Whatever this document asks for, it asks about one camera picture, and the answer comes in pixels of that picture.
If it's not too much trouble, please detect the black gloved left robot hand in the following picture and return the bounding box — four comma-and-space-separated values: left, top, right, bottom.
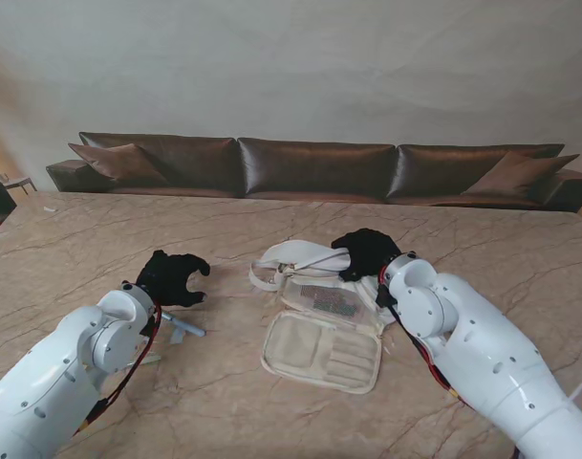
136, 250, 211, 310

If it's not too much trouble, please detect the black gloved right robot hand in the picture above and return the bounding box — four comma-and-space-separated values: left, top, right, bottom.
331, 228, 402, 282

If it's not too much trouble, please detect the blue handled makeup brush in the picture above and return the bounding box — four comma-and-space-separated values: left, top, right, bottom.
160, 310, 207, 338

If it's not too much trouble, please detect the purple eyeshadow palette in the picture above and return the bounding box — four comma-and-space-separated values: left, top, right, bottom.
304, 285, 359, 317

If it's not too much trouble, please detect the cream white cosmetics bag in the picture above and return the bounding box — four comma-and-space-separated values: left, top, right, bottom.
248, 240, 398, 396

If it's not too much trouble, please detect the brown leather sofa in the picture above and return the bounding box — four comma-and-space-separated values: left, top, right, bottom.
45, 131, 582, 214

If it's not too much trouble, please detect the brown sofa pillow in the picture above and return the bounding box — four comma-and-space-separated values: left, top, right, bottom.
462, 151, 581, 197
68, 142, 170, 187

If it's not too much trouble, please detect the grey side chair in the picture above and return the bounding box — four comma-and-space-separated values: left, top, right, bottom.
0, 167, 36, 195

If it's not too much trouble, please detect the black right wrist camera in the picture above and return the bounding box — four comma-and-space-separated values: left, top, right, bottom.
375, 281, 398, 310

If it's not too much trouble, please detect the red black left arm cable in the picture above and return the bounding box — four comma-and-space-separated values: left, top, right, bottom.
73, 305, 162, 437

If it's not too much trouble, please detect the red black arm cable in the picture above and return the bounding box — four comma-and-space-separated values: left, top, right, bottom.
395, 315, 471, 408
73, 305, 162, 437

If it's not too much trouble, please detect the red black right arm cable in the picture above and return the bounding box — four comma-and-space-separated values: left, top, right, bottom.
395, 315, 471, 408

